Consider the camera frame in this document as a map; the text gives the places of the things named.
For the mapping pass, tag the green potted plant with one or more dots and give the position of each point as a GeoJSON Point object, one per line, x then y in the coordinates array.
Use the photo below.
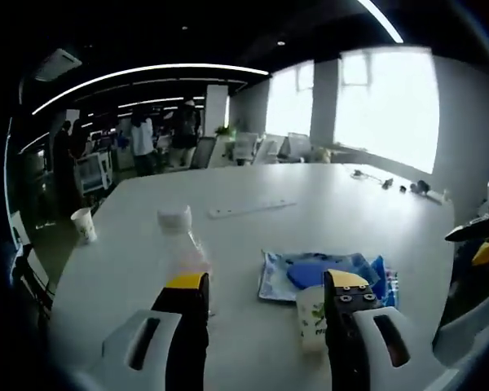
{"type": "Point", "coordinates": [226, 131]}

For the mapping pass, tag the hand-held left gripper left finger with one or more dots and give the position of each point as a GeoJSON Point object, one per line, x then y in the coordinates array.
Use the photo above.
{"type": "Point", "coordinates": [183, 326]}

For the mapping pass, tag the blue pink packet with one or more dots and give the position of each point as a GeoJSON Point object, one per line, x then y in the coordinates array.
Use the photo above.
{"type": "Point", "coordinates": [391, 281]}

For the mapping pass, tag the ceiling air vent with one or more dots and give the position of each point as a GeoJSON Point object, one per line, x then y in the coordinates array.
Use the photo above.
{"type": "Point", "coordinates": [59, 65]}

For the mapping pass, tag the straight ceiling light strip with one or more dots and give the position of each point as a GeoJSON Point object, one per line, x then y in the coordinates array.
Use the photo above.
{"type": "Point", "coordinates": [385, 22]}

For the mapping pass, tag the white mesh office chair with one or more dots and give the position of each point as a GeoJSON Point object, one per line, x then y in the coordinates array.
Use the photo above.
{"type": "Point", "coordinates": [91, 171]}

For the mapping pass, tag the clear plastic bottle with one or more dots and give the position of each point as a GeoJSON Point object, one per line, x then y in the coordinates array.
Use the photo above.
{"type": "Point", "coordinates": [185, 248]}

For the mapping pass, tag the packet with blue round pad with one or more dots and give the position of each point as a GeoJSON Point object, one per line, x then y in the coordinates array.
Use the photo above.
{"type": "Point", "coordinates": [277, 271]}

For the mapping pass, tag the wide window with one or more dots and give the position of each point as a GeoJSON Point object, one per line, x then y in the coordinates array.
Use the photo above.
{"type": "Point", "coordinates": [387, 110]}

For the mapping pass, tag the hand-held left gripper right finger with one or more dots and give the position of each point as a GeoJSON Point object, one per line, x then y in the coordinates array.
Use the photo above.
{"type": "Point", "coordinates": [350, 326]}

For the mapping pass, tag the white inset power strip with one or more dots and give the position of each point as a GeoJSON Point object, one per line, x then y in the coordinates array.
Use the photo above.
{"type": "Point", "coordinates": [248, 208]}

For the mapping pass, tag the white table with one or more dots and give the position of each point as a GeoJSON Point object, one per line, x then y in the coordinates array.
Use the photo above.
{"type": "Point", "coordinates": [330, 228]}

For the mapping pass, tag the long curved ceiling light strip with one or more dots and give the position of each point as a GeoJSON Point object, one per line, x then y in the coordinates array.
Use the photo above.
{"type": "Point", "coordinates": [146, 71]}

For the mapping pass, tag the white paper cup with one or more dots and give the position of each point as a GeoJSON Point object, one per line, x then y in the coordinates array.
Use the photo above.
{"type": "Point", "coordinates": [309, 317]}
{"type": "Point", "coordinates": [84, 226]}

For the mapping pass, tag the narrow window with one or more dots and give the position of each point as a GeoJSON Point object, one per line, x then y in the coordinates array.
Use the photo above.
{"type": "Point", "coordinates": [289, 102]}

